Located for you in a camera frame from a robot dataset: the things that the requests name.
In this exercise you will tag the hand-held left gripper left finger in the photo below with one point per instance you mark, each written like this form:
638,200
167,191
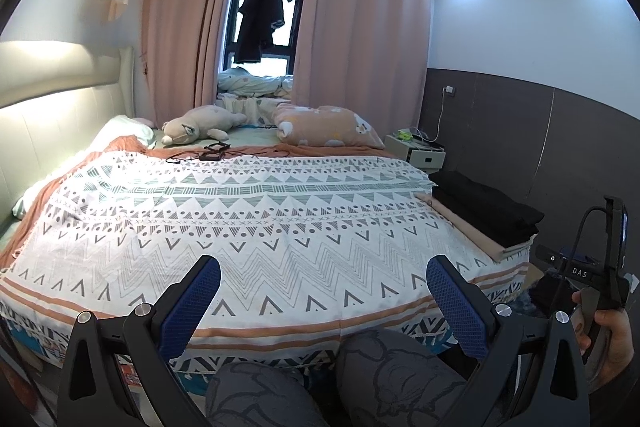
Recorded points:
192,307

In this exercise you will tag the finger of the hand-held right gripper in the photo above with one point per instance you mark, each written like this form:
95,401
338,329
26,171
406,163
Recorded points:
614,232

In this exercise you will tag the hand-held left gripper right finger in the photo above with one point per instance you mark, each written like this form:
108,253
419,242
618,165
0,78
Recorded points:
456,307

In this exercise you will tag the large black shirt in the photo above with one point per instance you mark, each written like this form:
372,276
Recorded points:
480,192

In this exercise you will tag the person's right forearm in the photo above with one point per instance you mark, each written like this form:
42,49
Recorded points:
607,392

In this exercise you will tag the stack of folded black clothes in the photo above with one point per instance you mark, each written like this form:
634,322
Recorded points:
507,233

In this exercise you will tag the person's right hand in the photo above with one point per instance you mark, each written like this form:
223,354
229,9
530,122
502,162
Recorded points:
615,342

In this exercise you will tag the black bag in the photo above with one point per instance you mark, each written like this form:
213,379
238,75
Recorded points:
550,302

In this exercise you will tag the folded beige cloth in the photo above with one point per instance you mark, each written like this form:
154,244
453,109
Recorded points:
470,232

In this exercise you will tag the person's right leg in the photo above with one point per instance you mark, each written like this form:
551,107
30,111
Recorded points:
400,382

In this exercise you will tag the person's leg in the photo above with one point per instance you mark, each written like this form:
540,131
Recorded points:
270,397
400,382

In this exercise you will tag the person's left leg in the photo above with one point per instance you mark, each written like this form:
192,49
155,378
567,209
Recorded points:
270,397

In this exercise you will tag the geometric patterned blanket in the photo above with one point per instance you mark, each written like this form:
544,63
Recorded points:
280,217

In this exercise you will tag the white nightstand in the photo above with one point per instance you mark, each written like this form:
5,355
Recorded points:
417,157

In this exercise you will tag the green item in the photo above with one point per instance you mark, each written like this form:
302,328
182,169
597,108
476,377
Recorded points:
404,135

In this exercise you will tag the beige plush toy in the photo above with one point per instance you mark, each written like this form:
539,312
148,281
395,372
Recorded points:
200,124

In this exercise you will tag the pale green pillow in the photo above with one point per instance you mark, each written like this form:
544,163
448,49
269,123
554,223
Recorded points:
127,132

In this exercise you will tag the peach bear print pillow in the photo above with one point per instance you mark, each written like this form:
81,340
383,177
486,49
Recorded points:
325,127

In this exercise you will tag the light blue printed duvet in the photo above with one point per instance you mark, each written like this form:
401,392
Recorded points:
255,82

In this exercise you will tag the pink curtain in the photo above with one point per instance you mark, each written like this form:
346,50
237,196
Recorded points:
360,32
185,17

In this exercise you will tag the window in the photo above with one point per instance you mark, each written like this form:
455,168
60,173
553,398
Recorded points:
287,32

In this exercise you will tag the hanging dark jacket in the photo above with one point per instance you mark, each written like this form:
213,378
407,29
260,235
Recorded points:
260,12

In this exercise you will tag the wall outlet with charger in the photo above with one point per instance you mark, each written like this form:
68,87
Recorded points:
450,90

